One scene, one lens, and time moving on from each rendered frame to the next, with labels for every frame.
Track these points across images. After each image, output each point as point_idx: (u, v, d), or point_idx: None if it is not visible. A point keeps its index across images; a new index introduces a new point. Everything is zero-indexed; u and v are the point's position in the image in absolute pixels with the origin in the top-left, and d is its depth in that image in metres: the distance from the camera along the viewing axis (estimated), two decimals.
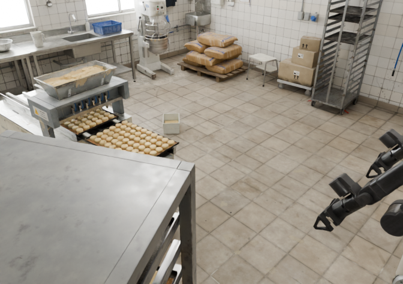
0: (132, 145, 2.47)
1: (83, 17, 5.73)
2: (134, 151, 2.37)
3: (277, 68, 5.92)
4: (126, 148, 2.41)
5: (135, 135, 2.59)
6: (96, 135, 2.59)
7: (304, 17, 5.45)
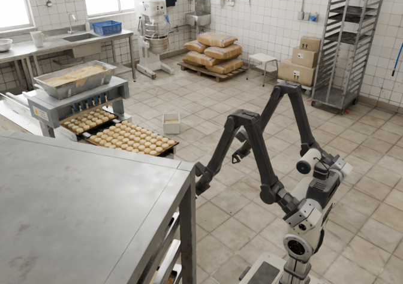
0: (132, 145, 2.47)
1: (83, 17, 5.73)
2: (134, 151, 2.37)
3: (277, 68, 5.92)
4: (126, 148, 2.41)
5: (135, 135, 2.59)
6: (96, 135, 2.59)
7: (304, 17, 5.45)
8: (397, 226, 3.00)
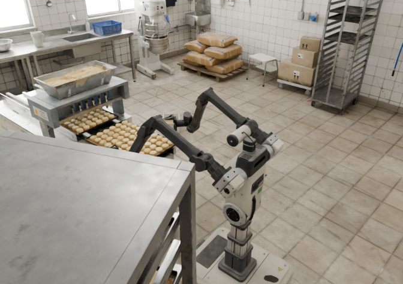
0: (132, 145, 2.47)
1: (83, 17, 5.73)
2: None
3: (277, 68, 5.92)
4: (126, 148, 2.41)
5: (135, 135, 2.59)
6: (96, 135, 2.59)
7: (304, 17, 5.45)
8: (397, 226, 3.00)
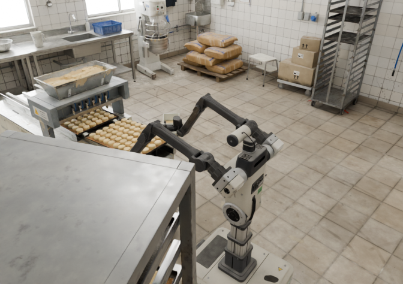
0: (131, 139, 2.45)
1: (83, 17, 5.73)
2: (132, 145, 2.35)
3: (277, 68, 5.92)
4: (125, 142, 2.39)
5: (135, 131, 2.57)
6: (96, 132, 2.58)
7: (304, 17, 5.45)
8: (397, 226, 3.00)
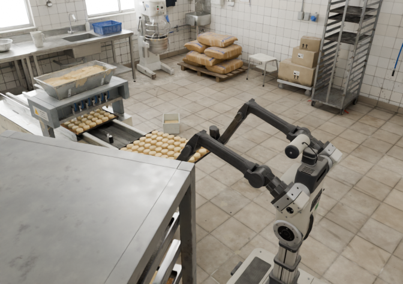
0: (166, 153, 2.25)
1: (83, 17, 5.73)
2: None
3: (277, 68, 5.92)
4: (160, 157, 2.20)
5: (168, 144, 2.38)
6: (126, 147, 2.39)
7: (304, 17, 5.45)
8: (397, 226, 3.00)
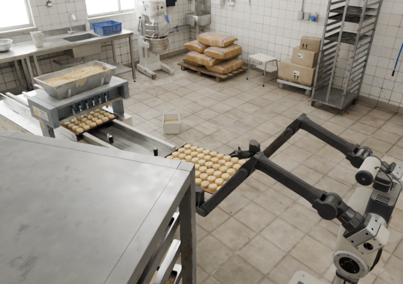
0: (204, 171, 2.08)
1: (83, 17, 5.73)
2: (210, 179, 1.97)
3: (277, 68, 5.92)
4: (200, 175, 2.02)
5: (205, 160, 2.20)
6: None
7: (304, 17, 5.45)
8: (397, 226, 3.00)
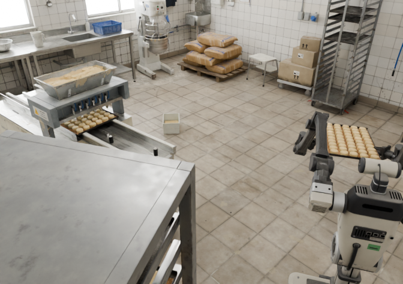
0: None
1: (83, 17, 5.73)
2: (330, 143, 2.32)
3: (277, 68, 5.92)
4: (329, 139, 2.40)
5: (354, 138, 2.44)
6: None
7: (304, 17, 5.45)
8: (397, 226, 3.00)
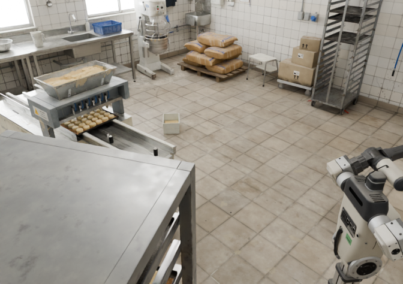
0: None
1: (83, 17, 5.73)
2: None
3: (277, 68, 5.92)
4: None
5: None
6: None
7: (304, 17, 5.45)
8: None
